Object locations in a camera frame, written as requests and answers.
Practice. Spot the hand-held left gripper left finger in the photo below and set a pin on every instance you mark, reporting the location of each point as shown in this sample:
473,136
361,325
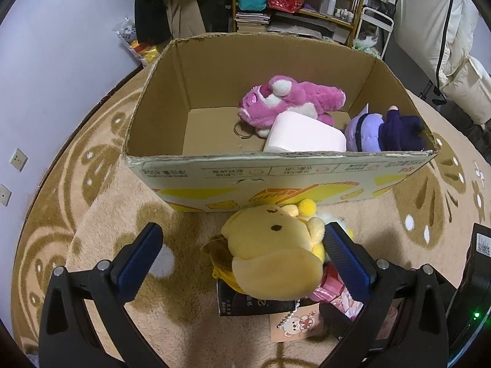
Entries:
140,266

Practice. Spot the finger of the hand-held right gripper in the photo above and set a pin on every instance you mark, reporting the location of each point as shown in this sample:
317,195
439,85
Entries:
333,320

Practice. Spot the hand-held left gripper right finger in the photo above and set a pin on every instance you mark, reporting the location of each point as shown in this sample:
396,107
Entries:
347,266

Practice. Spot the yellow plush toy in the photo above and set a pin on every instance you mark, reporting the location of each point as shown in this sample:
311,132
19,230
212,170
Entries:
268,245

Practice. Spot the purple plush doll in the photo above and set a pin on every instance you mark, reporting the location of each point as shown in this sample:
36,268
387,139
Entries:
364,134

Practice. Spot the pink plush bear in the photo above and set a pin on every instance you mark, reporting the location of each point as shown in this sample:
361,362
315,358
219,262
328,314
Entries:
303,97

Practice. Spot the cardboard box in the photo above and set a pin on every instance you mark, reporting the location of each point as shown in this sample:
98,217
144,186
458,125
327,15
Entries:
199,69

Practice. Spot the pink plastic packet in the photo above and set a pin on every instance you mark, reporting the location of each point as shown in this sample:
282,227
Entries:
332,289

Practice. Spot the beige card tag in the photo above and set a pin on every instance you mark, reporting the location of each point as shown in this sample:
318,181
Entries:
295,326

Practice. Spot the beige printed blanket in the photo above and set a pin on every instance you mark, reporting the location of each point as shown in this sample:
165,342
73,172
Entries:
115,218

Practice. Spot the black packet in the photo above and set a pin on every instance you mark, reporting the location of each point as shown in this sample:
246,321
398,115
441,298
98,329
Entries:
249,303

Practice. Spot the yellow and red bag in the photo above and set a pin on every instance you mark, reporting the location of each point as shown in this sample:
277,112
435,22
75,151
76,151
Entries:
145,53

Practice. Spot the white and brown plush toy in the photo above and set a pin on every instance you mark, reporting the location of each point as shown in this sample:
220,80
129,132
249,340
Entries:
366,40

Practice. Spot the clear printed plastic bag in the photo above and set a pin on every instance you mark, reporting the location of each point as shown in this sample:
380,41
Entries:
126,30

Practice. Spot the pile of papers and books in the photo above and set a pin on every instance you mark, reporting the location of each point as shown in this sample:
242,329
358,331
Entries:
307,28

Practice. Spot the wooden shelf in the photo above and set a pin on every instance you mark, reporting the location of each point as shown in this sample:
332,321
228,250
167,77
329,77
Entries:
330,18

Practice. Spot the white puffer jacket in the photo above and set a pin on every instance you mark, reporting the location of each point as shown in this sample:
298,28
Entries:
422,27

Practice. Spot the row of small jars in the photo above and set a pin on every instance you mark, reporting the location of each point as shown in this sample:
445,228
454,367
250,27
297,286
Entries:
345,14

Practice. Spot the white cart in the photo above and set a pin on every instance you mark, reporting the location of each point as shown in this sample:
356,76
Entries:
378,13

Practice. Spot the black coat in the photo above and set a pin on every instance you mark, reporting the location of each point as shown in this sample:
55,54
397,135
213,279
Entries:
151,7

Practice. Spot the short white bottle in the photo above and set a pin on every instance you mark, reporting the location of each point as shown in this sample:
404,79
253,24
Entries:
332,4

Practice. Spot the stack of books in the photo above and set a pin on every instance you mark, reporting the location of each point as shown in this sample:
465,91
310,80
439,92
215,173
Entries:
251,22

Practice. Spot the tall white bottle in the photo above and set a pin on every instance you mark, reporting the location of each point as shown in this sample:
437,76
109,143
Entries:
326,0

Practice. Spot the black hanging garment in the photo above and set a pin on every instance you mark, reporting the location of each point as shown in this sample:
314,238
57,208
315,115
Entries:
218,4

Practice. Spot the white wall socket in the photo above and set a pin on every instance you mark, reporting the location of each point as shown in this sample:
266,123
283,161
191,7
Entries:
18,159
4,195

